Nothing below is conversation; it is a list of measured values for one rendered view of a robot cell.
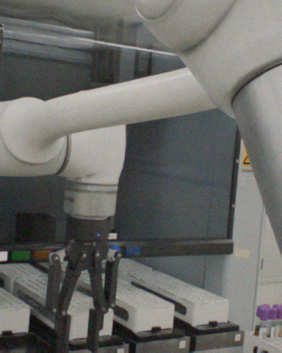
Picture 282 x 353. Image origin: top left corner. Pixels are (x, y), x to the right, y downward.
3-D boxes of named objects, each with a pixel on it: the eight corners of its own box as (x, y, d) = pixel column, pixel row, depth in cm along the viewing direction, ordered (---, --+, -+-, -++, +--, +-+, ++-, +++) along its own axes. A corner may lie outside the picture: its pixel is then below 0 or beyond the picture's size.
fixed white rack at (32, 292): (10, 306, 158) (12, 279, 157) (50, 302, 163) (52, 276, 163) (67, 346, 133) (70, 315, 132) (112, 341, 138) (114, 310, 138)
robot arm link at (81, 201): (56, 179, 117) (53, 212, 117) (80, 184, 109) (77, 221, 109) (101, 180, 122) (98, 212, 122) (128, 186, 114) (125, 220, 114)
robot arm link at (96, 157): (101, 179, 123) (35, 177, 115) (109, 94, 122) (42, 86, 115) (134, 186, 114) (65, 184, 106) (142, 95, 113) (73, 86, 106)
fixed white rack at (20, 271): (-34, 274, 184) (-32, 251, 184) (1, 273, 189) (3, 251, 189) (7, 304, 159) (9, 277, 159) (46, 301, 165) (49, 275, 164)
